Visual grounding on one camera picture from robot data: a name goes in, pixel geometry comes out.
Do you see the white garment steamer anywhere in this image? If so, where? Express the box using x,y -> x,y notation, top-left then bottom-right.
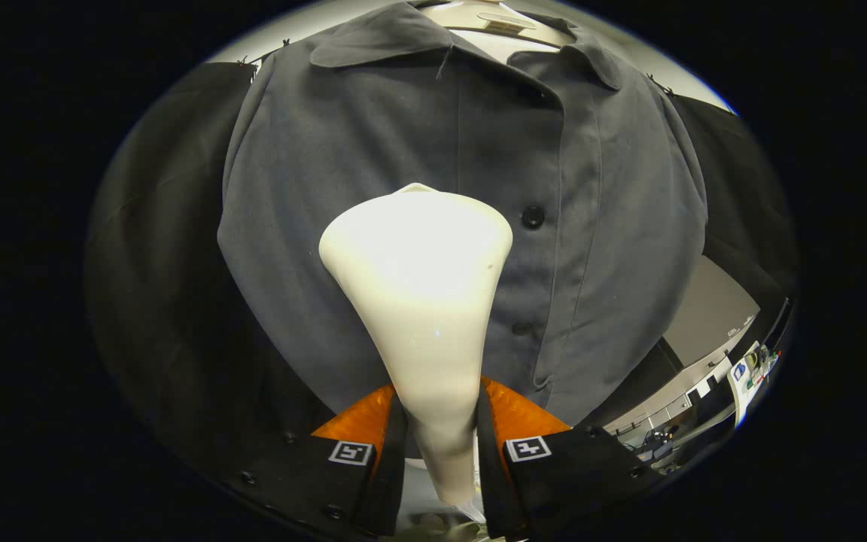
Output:
318,183 -> 515,507

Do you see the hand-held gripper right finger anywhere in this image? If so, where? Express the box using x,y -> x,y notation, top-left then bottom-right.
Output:
476,376 -> 662,541

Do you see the grey cabinet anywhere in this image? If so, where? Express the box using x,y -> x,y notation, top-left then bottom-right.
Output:
603,254 -> 760,446

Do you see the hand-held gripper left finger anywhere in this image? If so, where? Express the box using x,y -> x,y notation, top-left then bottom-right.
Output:
227,384 -> 409,539

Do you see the cream mannequin torso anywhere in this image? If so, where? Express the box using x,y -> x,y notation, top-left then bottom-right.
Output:
418,0 -> 579,65

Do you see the grey button shirt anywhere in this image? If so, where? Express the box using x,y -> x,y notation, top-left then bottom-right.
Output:
217,0 -> 710,427

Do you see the white desk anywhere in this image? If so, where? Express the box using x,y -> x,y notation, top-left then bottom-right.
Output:
727,341 -> 782,427

